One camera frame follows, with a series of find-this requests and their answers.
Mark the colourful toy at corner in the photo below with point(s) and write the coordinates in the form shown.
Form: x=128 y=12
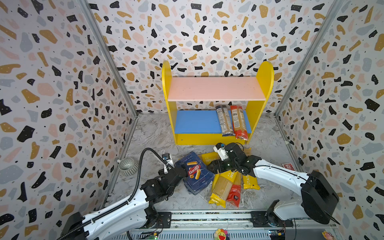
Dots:
x=328 y=236

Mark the dark label spaghetti bag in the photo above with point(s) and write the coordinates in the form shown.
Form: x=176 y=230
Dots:
x=224 y=121

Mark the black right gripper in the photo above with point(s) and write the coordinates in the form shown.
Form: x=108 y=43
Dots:
x=219 y=163

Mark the aluminium corner post right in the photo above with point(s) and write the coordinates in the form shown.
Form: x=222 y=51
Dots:
x=331 y=14

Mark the smiling flower toy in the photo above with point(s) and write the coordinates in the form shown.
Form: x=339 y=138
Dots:
x=221 y=234

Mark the red spaghetti bag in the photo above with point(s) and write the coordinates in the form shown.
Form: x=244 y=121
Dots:
x=239 y=123
x=234 y=196

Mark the yellow shelf unit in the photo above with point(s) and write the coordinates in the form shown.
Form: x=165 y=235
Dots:
x=202 y=127

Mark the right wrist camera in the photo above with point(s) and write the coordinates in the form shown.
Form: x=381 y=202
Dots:
x=220 y=150

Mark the aluminium corner post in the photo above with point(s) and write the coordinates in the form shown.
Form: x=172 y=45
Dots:
x=331 y=14
x=84 y=6

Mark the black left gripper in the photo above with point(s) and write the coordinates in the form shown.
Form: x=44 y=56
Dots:
x=185 y=173

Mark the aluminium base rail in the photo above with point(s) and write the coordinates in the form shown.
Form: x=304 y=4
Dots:
x=240 y=224

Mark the yellow spaghetti bag lying crosswise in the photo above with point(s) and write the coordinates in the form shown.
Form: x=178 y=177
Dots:
x=207 y=158

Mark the yellow Pastatime spaghetti bag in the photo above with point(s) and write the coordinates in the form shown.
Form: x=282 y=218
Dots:
x=250 y=182

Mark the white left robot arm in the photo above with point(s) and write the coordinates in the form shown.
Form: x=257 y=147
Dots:
x=133 y=212

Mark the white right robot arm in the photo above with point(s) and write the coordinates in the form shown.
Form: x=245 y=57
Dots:
x=316 y=198

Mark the blue Barilla pasta box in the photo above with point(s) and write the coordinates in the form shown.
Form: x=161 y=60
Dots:
x=198 y=176

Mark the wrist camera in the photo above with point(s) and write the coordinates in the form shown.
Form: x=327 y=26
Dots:
x=220 y=150
x=168 y=162

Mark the aluminium corner post left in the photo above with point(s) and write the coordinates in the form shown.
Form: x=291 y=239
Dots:
x=84 y=6

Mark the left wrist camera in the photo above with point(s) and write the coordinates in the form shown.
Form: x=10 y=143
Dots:
x=168 y=162

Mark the red card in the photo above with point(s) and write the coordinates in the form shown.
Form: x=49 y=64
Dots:
x=288 y=166

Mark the red bottom spaghetti bag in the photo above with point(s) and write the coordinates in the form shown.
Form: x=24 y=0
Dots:
x=234 y=196

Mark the yellow spaghetti bag front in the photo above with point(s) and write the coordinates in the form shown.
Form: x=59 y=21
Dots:
x=222 y=185

